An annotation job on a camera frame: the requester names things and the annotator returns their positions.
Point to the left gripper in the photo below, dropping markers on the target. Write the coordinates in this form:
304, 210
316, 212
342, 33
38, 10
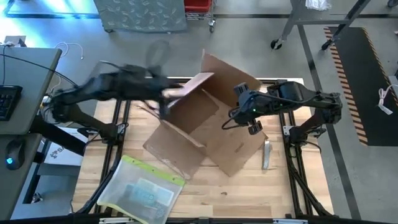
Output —
155, 85

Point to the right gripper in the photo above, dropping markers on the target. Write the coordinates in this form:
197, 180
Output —
253, 104

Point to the grey utility knife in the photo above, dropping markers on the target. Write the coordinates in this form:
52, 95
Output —
266, 155

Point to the brown taped cardboard box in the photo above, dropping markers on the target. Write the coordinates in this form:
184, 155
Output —
217, 133

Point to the teal calculator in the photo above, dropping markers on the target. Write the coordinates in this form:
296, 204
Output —
152, 191

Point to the clear pouch with green edge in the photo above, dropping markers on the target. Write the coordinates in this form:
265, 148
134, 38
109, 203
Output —
140, 189

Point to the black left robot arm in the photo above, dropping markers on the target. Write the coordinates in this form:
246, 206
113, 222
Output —
93, 90

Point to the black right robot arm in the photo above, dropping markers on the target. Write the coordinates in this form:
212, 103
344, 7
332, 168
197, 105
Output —
304, 99

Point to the grey leaf-patterned partition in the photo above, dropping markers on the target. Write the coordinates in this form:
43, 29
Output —
140, 14

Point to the white box with logo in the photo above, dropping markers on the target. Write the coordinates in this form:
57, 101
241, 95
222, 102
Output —
62, 152

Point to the white power strip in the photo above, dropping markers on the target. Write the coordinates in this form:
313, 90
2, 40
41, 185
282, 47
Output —
46, 100

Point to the black mat with striped edge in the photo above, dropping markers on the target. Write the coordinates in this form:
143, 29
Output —
363, 62

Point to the white cloth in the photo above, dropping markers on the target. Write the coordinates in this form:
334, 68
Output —
317, 3

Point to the grey desk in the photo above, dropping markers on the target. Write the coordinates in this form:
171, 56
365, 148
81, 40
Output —
25, 71

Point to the black keyboard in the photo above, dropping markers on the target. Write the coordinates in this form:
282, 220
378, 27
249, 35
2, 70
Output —
7, 102

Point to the black computer mouse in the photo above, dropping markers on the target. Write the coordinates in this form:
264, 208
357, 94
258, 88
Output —
14, 154

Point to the black aluminium table frame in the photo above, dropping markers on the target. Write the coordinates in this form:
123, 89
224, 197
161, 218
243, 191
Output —
121, 124

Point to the grey rolling table frame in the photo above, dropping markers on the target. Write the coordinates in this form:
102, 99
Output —
298, 18

